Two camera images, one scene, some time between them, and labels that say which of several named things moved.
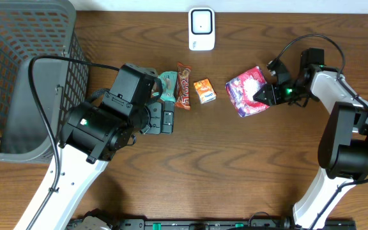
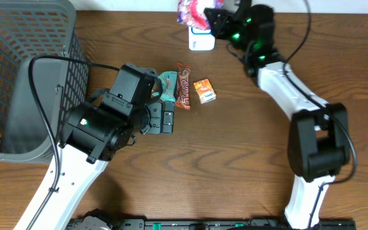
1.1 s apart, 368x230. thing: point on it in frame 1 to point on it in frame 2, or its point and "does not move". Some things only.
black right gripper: [271, 96] to [220, 28]
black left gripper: [167, 117] does not move
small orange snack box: [205, 91] does not move
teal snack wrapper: [168, 82] does not move
